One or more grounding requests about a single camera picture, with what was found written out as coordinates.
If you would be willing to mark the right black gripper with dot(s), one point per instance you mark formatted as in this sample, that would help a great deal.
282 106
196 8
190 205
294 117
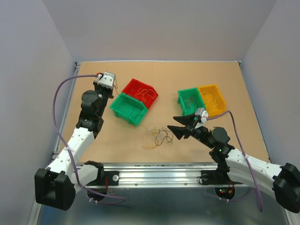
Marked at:
179 131

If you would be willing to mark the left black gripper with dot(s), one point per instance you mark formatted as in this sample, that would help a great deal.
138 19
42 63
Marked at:
97 86

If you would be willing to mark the green plastic bin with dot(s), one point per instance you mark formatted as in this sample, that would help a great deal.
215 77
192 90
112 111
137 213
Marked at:
190 100
129 109

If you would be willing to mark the yellow plastic bin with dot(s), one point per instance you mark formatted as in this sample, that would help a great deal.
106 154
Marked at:
213 99

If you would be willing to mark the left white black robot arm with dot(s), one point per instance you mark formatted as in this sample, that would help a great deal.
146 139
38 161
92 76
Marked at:
57 184

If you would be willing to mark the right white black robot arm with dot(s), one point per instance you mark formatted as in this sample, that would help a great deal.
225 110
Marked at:
281 182

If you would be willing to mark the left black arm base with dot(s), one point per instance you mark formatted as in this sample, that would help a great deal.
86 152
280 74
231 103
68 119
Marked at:
94 174

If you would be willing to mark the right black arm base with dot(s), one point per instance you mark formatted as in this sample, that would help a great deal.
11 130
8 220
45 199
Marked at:
215 177

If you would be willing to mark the red plastic bin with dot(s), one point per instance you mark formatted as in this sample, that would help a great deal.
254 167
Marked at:
141 91

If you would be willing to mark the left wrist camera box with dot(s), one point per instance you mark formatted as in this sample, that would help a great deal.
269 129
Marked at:
106 80

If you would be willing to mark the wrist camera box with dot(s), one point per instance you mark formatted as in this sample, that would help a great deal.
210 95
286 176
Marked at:
106 80
201 116

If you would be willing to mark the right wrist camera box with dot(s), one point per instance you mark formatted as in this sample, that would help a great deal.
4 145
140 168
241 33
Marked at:
201 116

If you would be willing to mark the aluminium frame rail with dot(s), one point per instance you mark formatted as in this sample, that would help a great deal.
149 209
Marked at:
158 182

